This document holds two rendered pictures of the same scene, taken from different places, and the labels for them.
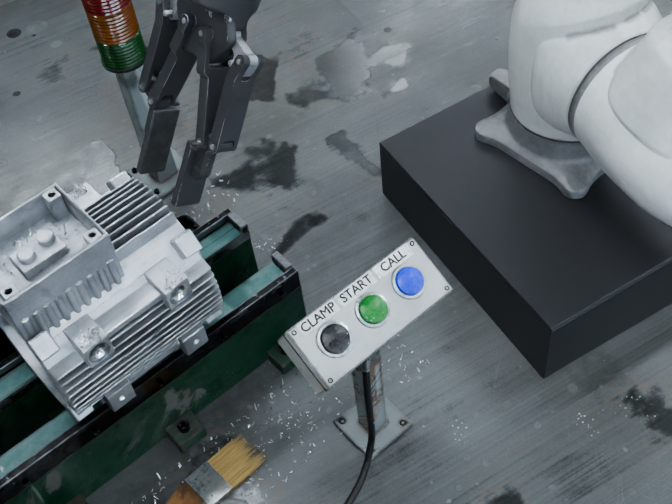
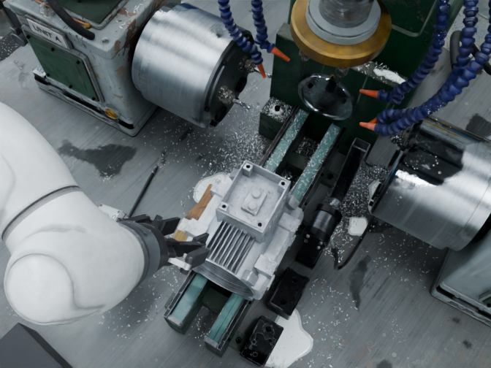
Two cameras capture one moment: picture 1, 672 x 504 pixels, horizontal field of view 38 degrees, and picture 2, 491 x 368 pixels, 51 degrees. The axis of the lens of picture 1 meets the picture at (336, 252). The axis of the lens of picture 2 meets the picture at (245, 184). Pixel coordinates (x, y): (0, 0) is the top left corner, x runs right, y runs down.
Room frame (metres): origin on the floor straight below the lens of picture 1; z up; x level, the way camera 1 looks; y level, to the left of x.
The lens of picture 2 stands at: (0.98, 0.09, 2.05)
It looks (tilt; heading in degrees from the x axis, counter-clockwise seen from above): 65 degrees down; 152
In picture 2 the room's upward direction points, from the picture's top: 3 degrees clockwise
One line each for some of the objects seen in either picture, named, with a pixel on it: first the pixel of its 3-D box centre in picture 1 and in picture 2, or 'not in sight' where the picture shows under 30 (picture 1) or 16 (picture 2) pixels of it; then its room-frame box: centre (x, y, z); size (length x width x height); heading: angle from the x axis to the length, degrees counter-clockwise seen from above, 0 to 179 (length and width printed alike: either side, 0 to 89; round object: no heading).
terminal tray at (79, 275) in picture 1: (42, 263); (253, 202); (0.64, 0.30, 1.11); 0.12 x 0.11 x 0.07; 126
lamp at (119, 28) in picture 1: (111, 16); not in sight; (1.04, 0.24, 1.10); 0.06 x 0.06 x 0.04
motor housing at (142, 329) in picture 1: (100, 294); (242, 235); (0.66, 0.26, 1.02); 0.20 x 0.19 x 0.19; 126
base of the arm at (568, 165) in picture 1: (556, 108); not in sight; (0.93, -0.32, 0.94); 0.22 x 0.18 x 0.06; 36
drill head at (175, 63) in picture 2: not in sight; (178, 57); (0.20, 0.31, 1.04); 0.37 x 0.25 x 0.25; 35
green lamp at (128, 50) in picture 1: (120, 44); not in sight; (1.04, 0.24, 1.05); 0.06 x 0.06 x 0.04
